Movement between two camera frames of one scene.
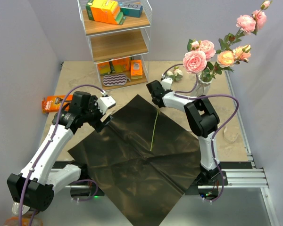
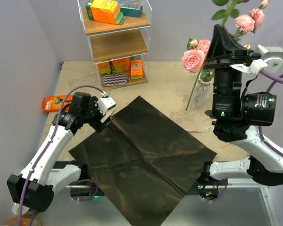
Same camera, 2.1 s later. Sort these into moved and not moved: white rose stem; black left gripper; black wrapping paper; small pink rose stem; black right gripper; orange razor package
Moved: white rose stem; black right gripper
Not moved: black left gripper; small pink rose stem; orange razor package; black wrapping paper
